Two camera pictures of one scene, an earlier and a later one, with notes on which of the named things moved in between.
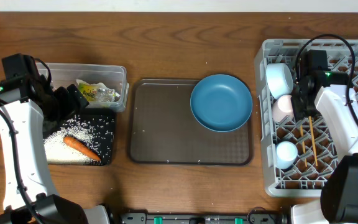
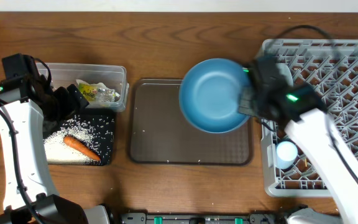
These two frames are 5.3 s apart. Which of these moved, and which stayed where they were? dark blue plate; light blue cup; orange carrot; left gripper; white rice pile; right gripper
Moved: right gripper; dark blue plate
Stayed: white rice pile; left gripper; light blue cup; orange carrot
